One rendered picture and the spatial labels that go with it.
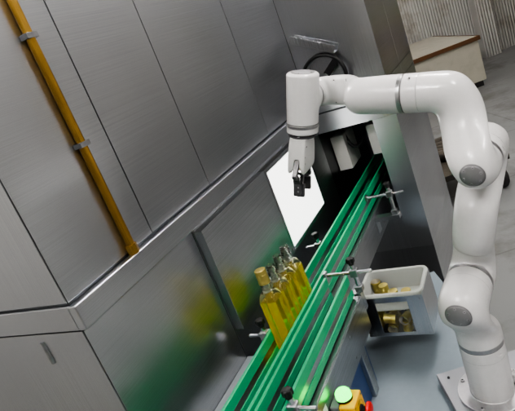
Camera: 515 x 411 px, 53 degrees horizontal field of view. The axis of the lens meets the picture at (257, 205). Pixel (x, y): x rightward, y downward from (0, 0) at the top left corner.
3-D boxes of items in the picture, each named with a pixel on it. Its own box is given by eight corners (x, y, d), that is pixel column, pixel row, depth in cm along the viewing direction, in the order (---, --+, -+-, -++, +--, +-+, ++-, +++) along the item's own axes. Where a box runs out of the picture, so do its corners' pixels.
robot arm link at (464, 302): (507, 327, 144) (491, 255, 136) (497, 375, 131) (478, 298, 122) (462, 324, 151) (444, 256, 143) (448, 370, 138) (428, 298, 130)
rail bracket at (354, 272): (332, 290, 179) (320, 259, 176) (378, 285, 171) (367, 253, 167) (329, 295, 177) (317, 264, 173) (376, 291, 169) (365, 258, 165)
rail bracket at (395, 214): (377, 229, 235) (363, 184, 229) (414, 223, 227) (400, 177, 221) (375, 234, 232) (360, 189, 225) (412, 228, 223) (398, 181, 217)
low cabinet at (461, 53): (442, 75, 993) (433, 35, 971) (490, 83, 799) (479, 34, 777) (361, 105, 1007) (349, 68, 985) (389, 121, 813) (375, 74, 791)
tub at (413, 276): (373, 290, 195) (367, 271, 192) (433, 285, 184) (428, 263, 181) (363, 318, 181) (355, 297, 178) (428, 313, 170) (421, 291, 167)
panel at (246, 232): (320, 205, 233) (295, 134, 223) (326, 204, 232) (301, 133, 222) (235, 329, 159) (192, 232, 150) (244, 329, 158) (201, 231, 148)
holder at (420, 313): (366, 310, 200) (354, 276, 195) (439, 304, 186) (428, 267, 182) (355, 338, 186) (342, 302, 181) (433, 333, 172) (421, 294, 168)
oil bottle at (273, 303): (287, 343, 161) (262, 285, 154) (303, 342, 158) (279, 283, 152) (280, 355, 156) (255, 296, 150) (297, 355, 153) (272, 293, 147)
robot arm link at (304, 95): (297, 115, 142) (280, 124, 135) (297, 66, 137) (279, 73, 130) (324, 118, 139) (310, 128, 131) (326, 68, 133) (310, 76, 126)
